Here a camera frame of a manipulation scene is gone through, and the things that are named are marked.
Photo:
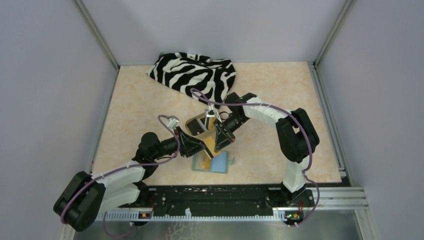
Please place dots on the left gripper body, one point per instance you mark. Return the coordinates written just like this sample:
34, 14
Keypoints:
168, 146

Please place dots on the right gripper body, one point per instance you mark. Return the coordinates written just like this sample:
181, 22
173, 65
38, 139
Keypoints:
233, 123

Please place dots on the beige oval tray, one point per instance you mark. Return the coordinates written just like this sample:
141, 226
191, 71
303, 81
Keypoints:
193, 128

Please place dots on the green card holder wallet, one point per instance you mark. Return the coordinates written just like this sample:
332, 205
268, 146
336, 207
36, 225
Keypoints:
219, 164

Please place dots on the yellow VIP card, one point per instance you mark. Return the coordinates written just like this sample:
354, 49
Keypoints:
203, 163

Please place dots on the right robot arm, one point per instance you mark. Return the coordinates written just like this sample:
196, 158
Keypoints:
296, 134

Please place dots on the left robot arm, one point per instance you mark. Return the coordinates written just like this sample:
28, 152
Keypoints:
106, 188

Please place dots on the dark VIP card upper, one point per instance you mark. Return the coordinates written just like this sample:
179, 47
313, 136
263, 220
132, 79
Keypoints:
205, 123

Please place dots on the zebra striped cloth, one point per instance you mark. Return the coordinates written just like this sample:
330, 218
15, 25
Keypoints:
183, 71

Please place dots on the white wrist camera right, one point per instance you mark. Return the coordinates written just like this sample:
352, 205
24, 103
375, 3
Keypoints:
212, 113

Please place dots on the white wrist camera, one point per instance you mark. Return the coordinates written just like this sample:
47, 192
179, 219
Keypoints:
212, 113
173, 122

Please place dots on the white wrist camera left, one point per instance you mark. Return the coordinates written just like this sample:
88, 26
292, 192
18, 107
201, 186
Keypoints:
173, 122

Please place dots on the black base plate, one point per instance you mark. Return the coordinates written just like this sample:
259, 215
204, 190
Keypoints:
239, 200

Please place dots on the aluminium front rail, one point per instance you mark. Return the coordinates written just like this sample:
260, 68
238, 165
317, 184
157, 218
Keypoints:
327, 197

